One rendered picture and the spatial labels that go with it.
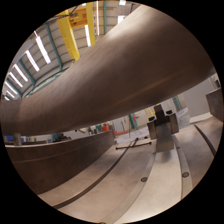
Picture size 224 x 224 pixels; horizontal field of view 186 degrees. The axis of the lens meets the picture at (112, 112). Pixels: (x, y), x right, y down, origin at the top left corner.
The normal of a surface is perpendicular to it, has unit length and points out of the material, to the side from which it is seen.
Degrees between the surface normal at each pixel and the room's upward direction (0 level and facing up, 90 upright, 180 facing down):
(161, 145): 90
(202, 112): 90
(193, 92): 90
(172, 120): 90
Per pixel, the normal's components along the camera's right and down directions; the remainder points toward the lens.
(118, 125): 0.04, -0.24
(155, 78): -0.68, 0.00
